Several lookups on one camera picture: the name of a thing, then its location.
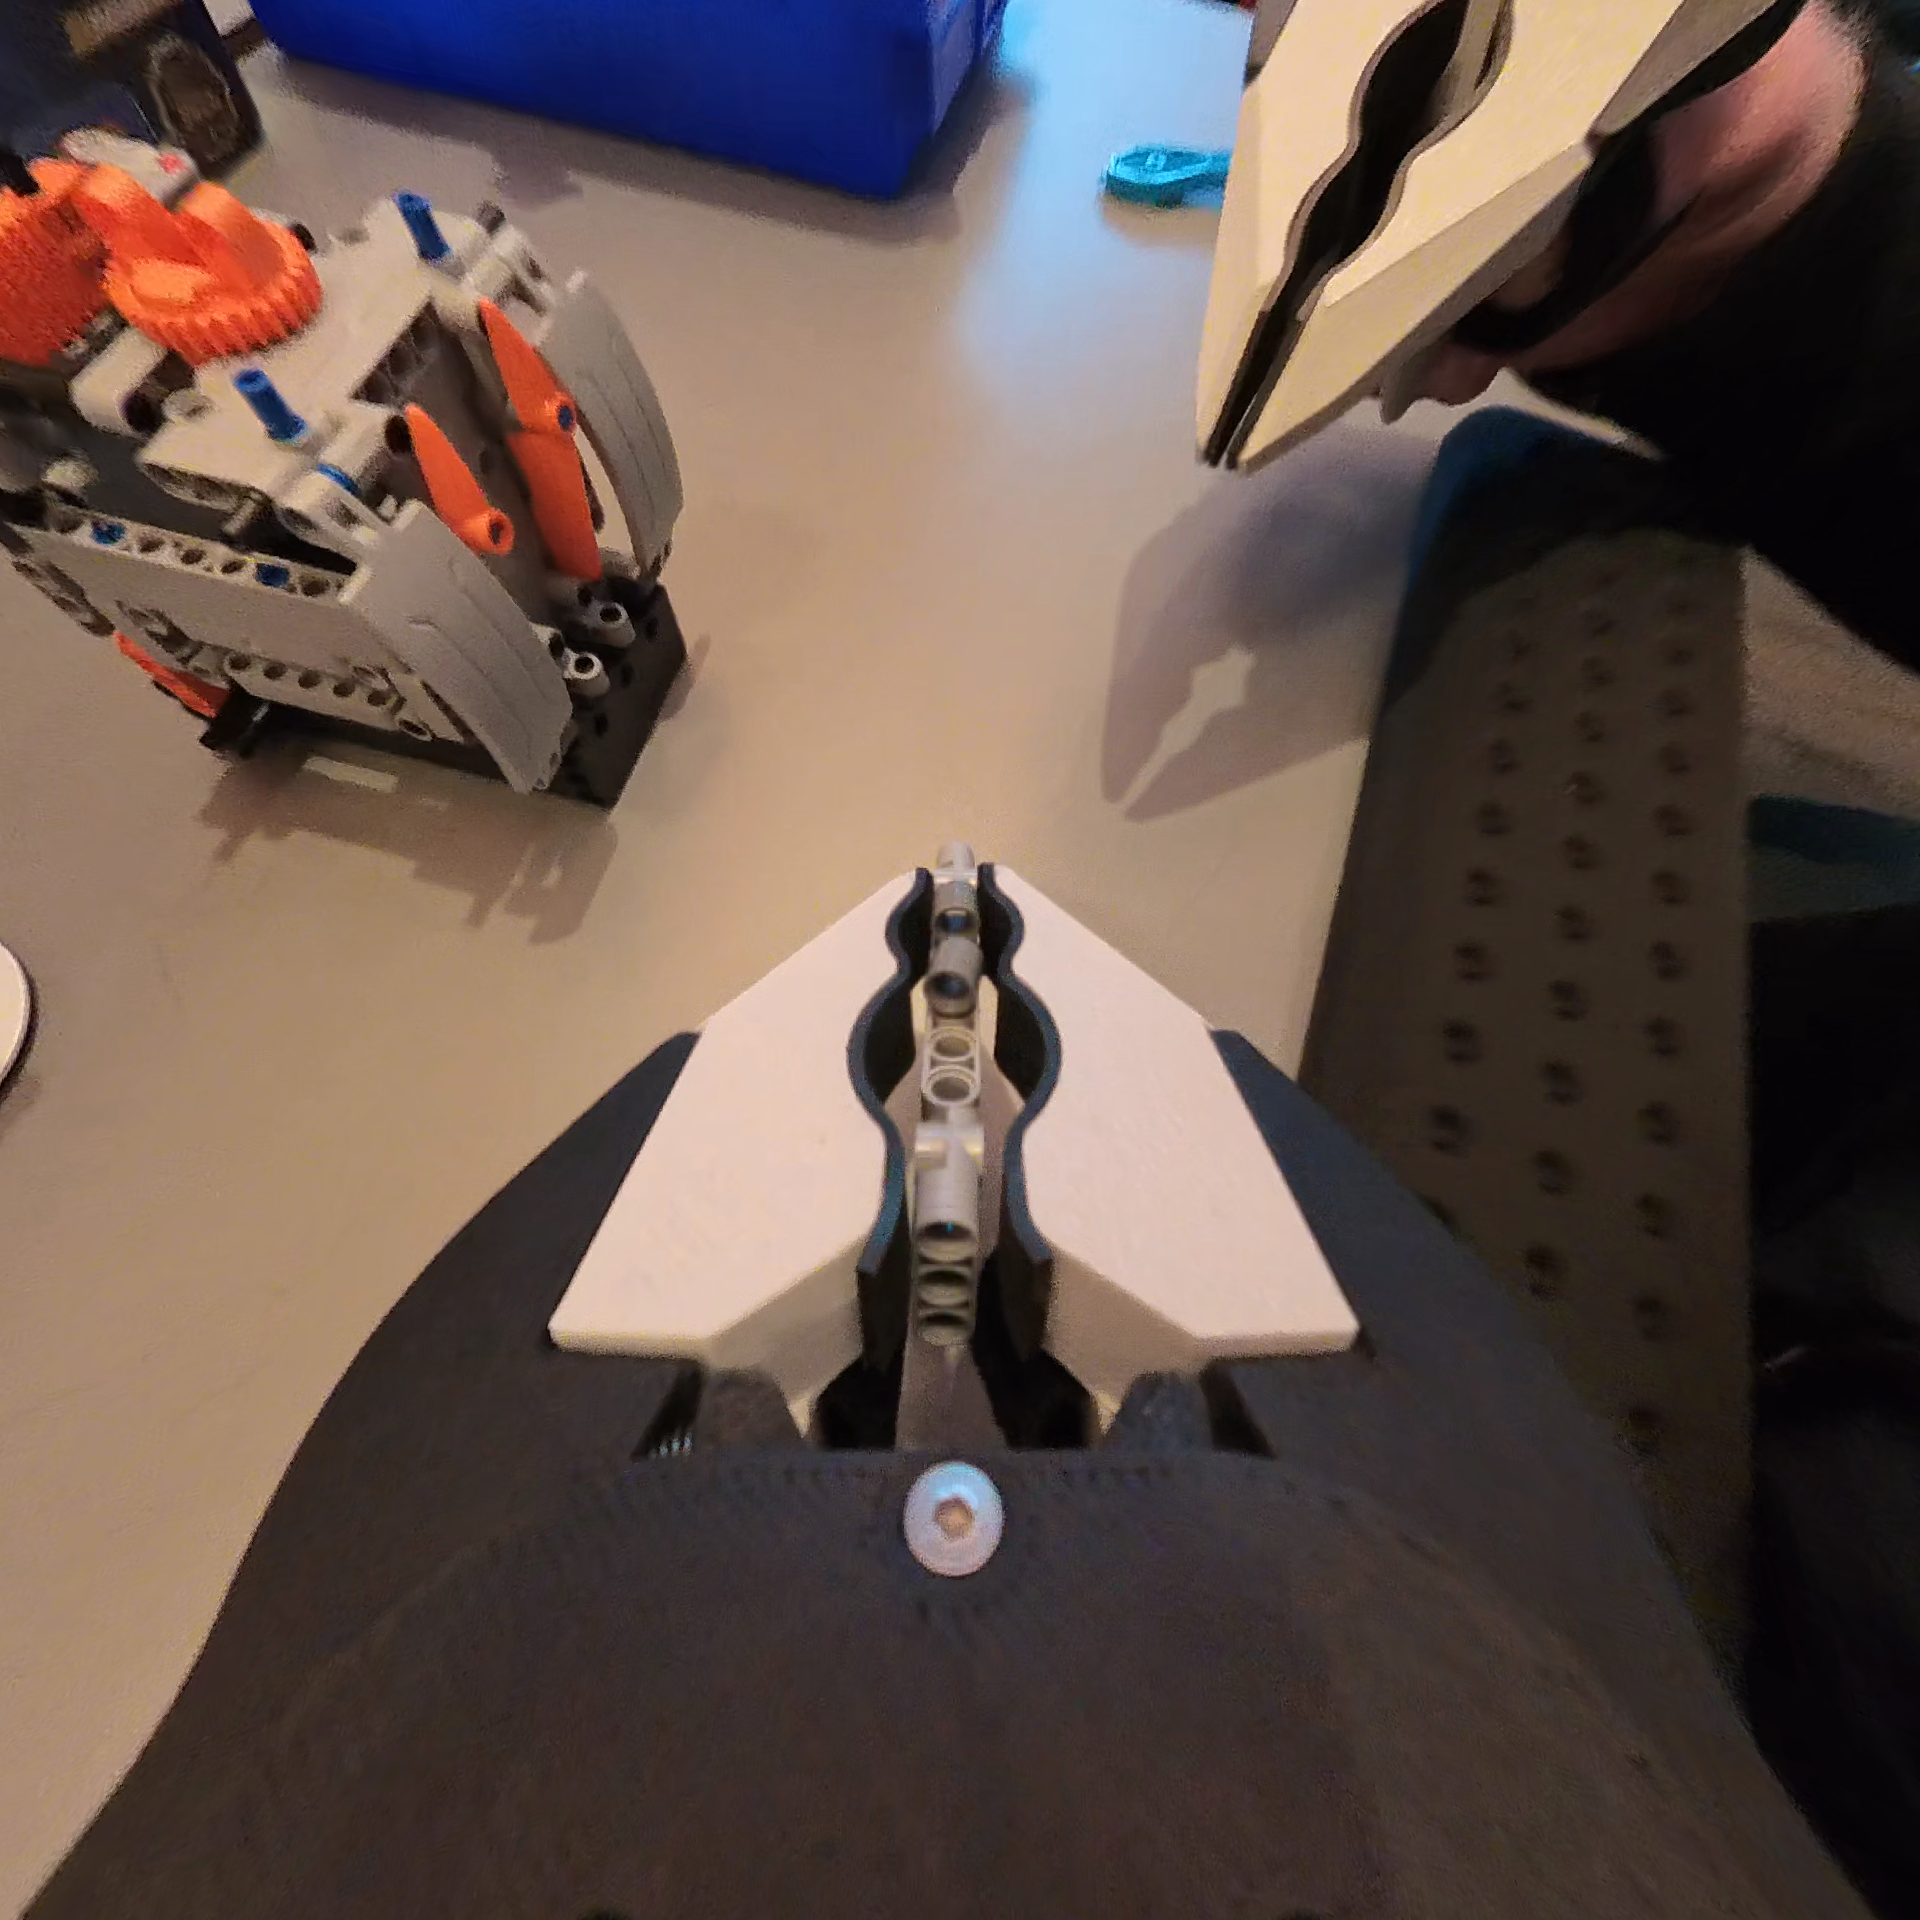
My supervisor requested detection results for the person's right forearm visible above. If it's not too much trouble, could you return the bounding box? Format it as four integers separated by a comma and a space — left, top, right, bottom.
1530, 45, 1920, 677

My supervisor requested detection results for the blue plastic bin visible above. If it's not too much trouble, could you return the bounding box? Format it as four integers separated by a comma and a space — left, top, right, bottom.
247, 0, 1011, 204

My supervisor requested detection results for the person's right hand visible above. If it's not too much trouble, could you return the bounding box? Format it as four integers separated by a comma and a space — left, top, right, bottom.
1376, 0, 1870, 423

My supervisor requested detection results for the teal brick piece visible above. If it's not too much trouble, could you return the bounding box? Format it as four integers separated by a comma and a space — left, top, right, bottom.
1103, 141, 1235, 207

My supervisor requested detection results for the grey orange brick model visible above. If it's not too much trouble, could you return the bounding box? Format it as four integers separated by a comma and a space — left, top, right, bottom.
0, 128, 694, 812

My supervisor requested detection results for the perforated brown chair seat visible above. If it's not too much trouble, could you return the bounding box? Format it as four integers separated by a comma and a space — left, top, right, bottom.
1296, 532, 1766, 1653

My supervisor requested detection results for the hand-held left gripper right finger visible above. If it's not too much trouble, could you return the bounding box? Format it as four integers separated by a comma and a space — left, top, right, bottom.
983, 867, 1363, 1444

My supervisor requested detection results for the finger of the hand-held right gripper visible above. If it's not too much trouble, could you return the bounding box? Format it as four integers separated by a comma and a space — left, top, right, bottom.
1227, 0, 1797, 474
1197, 0, 1443, 463

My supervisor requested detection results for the grey brick beam with holes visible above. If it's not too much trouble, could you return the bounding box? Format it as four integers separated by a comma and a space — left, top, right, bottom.
903, 843, 999, 1354

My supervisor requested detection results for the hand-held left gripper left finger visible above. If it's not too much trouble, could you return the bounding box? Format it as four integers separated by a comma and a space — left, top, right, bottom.
546, 867, 921, 1444

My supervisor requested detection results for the printed toy box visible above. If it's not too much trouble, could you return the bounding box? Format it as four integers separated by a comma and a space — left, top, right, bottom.
0, 0, 270, 189

